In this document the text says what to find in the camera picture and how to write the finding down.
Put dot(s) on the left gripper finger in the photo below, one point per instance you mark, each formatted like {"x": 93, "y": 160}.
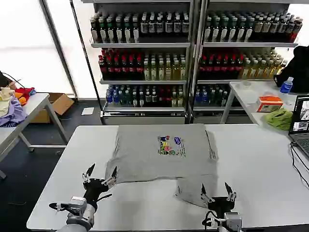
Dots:
{"x": 89, "y": 171}
{"x": 113, "y": 175}

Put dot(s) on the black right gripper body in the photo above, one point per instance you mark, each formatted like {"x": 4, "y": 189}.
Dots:
{"x": 221, "y": 205}

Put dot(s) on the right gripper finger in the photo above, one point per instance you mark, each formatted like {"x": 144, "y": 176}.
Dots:
{"x": 230, "y": 192}
{"x": 204, "y": 193}

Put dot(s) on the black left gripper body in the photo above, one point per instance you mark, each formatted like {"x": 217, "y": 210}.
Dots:
{"x": 94, "y": 189}

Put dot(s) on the grey printed T-shirt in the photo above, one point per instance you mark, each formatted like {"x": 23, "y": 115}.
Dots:
{"x": 144, "y": 159}

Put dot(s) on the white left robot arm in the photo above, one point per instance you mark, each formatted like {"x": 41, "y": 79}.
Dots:
{"x": 79, "y": 217}

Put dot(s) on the white paper sheet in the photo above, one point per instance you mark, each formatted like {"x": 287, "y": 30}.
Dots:
{"x": 87, "y": 111}

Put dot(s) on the brown cardboard box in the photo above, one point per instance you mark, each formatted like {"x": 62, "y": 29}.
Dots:
{"x": 59, "y": 102}

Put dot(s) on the white side table with clothes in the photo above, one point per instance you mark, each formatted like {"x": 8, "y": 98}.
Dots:
{"x": 36, "y": 101}

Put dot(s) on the green cloth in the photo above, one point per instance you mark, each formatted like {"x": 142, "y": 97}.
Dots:
{"x": 278, "y": 118}

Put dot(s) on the orange tissue box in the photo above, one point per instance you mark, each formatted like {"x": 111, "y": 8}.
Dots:
{"x": 269, "y": 104}

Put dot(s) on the purple cloth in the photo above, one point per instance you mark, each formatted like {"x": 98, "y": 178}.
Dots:
{"x": 13, "y": 112}

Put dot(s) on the black laptop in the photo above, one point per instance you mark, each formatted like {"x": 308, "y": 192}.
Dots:
{"x": 300, "y": 125}

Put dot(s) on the white desk with laptop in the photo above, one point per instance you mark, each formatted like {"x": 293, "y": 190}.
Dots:
{"x": 246, "y": 95}

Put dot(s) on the red and orange cloth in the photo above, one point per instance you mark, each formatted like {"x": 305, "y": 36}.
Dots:
{"x": 24, "y": 93}

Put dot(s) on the thin black pole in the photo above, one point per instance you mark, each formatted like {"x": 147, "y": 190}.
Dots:
{"x": 88, "y": 65}

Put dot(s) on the cream cloth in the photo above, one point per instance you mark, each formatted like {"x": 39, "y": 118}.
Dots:
{"x": 4, "y": 99}

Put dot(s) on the shelf rack with bottles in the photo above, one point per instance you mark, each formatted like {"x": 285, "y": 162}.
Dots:
{"x": 144, "y": 62}
{"x": 241, "y": 55}

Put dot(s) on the blue-label water bottle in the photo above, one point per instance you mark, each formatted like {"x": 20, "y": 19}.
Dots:
{"x": 286, "y": 85}

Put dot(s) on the black bag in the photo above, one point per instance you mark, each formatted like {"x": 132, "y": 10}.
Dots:
{"x": 298, "y": 67}

